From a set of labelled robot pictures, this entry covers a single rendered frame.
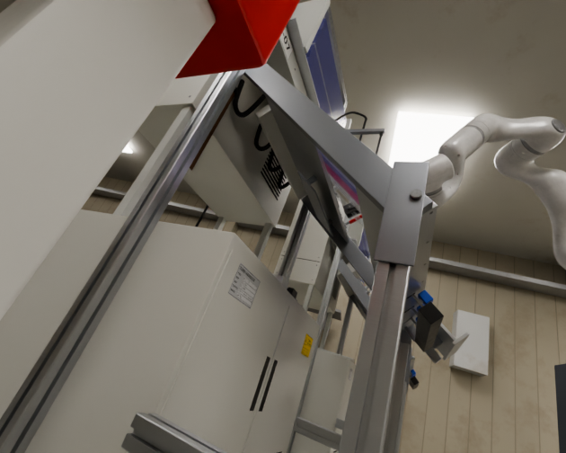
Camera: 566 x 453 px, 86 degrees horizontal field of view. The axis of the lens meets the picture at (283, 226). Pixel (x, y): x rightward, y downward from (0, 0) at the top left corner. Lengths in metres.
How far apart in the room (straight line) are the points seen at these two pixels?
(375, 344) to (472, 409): 4.14
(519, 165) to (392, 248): 0.98
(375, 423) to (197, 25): 0.38
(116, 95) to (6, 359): 0.70
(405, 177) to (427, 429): 4.03
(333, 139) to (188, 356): 0.47
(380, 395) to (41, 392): 0.52
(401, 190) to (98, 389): 0.56
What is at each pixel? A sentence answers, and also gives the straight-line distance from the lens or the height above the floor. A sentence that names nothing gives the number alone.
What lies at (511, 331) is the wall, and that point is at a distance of 4.83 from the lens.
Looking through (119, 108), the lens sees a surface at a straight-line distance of 0.18.
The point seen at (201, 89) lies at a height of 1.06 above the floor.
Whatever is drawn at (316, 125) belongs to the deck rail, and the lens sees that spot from 0.67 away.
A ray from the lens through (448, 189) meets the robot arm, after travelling 1.09.
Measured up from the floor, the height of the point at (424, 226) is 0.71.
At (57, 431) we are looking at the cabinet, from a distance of 0.66.
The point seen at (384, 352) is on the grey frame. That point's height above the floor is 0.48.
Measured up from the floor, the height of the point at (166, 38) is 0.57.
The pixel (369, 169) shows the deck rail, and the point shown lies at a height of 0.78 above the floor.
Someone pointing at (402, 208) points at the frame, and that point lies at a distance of 0.45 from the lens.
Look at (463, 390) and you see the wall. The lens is 4.50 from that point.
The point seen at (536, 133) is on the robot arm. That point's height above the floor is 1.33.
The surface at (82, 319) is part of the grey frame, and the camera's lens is 0.65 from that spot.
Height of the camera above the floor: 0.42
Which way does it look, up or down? 25 degrees up
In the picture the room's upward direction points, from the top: 20 degrees clockwise
